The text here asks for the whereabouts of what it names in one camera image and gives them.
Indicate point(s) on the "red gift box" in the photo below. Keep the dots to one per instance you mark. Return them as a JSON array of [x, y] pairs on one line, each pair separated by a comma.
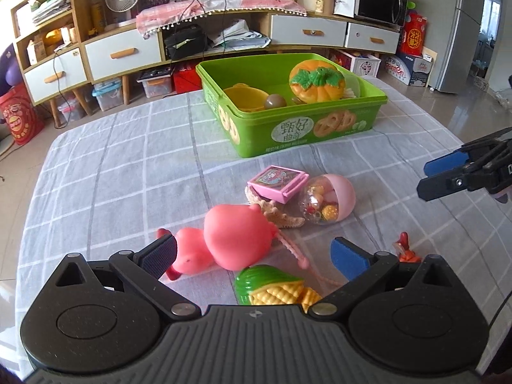
[[412, 34]]

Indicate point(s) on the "green plastic box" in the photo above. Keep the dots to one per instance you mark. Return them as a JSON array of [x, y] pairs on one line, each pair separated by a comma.
[[260, 136]]

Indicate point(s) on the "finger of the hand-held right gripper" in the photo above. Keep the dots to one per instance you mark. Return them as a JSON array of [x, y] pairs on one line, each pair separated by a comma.
[[446, 163], [444, 186]]

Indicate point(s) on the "grey checked cloth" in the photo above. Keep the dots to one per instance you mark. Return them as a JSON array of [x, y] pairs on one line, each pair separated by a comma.
[[120, 168]]

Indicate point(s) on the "brown toy ball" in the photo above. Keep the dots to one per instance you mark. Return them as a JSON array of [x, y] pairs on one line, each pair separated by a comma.
[[275, 101]]

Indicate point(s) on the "pile of loose papers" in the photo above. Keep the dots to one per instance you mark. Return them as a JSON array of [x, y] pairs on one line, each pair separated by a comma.
[[240, 36]]

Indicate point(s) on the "yellow toy pot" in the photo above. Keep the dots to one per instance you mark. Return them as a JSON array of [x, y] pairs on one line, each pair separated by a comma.
[[248, 98]]

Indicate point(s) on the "grey refrigerator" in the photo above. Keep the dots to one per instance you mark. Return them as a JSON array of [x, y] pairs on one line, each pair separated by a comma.
[[456, 28]]

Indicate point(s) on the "green yellow toy corn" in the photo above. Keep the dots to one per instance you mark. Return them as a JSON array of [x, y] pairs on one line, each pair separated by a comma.
[[268, 290]]

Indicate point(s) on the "red printed bag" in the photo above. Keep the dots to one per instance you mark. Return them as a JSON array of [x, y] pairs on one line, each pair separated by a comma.
[[20, 116]]

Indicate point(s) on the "beige toy starfish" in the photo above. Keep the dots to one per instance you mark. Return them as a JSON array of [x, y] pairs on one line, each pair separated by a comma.
[[276, 214]]

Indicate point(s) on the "small red fox figure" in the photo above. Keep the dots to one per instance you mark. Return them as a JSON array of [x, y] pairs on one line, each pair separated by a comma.
[[406, 248]]

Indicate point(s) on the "small cardboard box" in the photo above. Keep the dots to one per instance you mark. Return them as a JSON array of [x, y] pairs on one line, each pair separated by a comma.
[[36, 52]]

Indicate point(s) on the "white cabinet drawer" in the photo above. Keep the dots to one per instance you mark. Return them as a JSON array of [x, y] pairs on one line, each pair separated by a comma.
[[56, 76], [372, 38], [122, 58], [308, 30]]

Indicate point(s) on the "orange toy pumpkin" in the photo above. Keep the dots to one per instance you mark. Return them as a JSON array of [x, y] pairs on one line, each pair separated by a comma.
[[316, 92]]

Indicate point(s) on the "pink tasselled cloth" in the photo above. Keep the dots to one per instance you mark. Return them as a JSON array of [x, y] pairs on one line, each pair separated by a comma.
[[224, 8]]

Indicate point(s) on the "wooden cabinet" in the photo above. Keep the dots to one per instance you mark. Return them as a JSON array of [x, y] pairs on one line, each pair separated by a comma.
[[256, 54]]

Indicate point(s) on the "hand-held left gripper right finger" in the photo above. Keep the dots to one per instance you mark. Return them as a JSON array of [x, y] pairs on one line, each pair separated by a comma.
[[348, 258]]

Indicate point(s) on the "pink toy pig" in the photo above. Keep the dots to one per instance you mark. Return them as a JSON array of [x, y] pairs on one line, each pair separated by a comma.
[[232, 236]]

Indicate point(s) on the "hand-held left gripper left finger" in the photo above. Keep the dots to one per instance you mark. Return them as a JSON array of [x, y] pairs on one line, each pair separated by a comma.
[[158, 256]]

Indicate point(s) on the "black keyboard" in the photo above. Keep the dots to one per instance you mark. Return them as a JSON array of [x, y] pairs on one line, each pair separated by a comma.
[[156, 74]]

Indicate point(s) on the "black microwave oven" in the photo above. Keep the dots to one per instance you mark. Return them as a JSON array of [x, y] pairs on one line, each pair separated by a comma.
[[380, 4]]

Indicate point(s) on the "purple balloon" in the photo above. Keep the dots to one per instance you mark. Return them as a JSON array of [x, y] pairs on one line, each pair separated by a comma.
[[10, 68]]

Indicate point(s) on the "white plastic crate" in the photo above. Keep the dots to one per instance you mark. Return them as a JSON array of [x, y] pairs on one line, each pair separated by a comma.
[[366, 66]]

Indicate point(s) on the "printed cardboard box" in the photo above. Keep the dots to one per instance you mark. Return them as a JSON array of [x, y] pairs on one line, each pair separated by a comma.
[[410, 70]]

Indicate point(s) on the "pink clear capsule egg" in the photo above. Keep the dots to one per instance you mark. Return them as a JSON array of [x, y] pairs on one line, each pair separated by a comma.
[[332, 198]]

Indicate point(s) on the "black bag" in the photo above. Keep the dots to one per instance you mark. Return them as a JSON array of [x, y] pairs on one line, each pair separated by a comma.
[[184, 42]]

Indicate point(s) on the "blue-lidded clear storage box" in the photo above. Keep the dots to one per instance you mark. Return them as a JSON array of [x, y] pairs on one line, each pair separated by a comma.
[[107, 96]]

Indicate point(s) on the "stack of papers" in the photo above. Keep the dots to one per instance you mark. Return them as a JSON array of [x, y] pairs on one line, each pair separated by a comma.
[[52, 8]]

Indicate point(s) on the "red carton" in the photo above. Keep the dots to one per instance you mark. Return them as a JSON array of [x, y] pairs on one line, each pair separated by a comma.
[[188, 78]]

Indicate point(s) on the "pink toy box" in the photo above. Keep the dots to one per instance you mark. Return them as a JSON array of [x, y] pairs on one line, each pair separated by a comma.
[[276, 182]]

